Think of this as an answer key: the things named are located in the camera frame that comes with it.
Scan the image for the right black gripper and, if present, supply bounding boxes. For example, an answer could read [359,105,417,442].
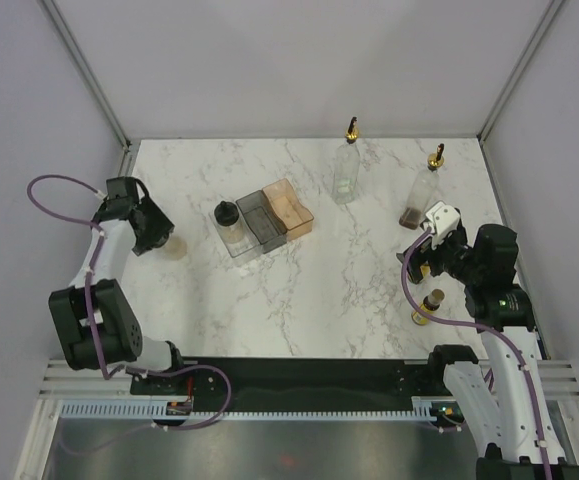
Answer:
[397,225,484,285]

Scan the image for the black cap shaker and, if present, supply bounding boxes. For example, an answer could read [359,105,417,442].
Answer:
[213,201,244,244]
[160,235,187,261]

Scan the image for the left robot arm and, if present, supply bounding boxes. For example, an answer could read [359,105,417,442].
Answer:
[48,176,188,395]

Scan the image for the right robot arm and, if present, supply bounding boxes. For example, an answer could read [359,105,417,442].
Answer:
[400,223,579,479]

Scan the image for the lower yellow label bottle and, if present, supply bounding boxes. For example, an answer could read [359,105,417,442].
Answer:
[411,289,445,326]

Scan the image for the dark sauce glass bottle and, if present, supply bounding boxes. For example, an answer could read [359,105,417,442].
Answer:
[399,143,445,230]

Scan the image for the clear square oil bottle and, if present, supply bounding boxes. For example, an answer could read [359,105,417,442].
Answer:
[332,116,360,204]

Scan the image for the clear plastic bin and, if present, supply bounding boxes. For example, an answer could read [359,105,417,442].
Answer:
[209,209,262,264]

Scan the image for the grey plastic bin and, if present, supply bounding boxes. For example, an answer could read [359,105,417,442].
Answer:
[236,190,287,254]

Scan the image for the orange plastic bin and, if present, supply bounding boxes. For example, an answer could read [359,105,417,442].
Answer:
[262,178,314,242]

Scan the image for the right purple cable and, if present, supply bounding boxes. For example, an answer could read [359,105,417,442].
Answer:
[401,230,555,480]

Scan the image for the left aluminium frame post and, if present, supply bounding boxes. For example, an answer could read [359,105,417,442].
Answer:
[38,0,131,151]

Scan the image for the aluminium frame post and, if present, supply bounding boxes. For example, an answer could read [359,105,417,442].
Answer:
[476,0,568,146]
[38,0,131,151]

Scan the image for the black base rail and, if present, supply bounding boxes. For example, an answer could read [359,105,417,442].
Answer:
[133,355,470,416]

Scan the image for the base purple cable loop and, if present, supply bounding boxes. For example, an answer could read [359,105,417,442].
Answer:
[151,372,238,435]

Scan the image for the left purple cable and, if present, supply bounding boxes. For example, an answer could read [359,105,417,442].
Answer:
[27,174,115,381]

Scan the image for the white cable duct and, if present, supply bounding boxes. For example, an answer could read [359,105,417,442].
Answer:
[59,397,439,422]

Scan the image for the right aluminium frame post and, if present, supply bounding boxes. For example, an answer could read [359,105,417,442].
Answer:
[476,0,568,146]

